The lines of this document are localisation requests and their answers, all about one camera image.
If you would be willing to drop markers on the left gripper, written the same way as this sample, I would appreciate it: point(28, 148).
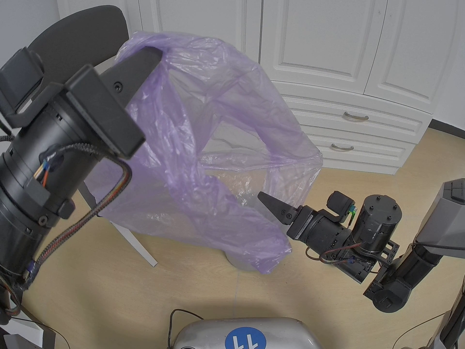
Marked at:
point(94, 107)

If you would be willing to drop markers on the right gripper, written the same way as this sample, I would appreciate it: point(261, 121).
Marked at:
point(312, 227)

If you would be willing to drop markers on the purple plastic bag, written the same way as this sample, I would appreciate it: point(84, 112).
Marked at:
point(218, 85)

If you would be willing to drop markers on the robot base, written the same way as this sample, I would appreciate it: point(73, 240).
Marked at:
point(247, 333)

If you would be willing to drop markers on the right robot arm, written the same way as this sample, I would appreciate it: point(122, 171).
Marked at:
point(377, 224)

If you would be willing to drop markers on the white trash bin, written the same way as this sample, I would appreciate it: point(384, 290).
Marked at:
point(239, 262)

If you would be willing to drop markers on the white chair dark grey cushions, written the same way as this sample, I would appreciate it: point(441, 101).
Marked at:
point(72, 35)

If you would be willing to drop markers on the white wardrobe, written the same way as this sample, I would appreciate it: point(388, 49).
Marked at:
point(319, 31)

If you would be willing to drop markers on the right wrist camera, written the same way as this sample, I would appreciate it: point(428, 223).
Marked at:
point(338, 202)

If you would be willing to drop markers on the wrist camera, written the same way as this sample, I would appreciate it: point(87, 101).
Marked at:
point(21, 75)
point(338, 202)

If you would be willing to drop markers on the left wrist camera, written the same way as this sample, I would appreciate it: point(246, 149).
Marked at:
point(21, 75)

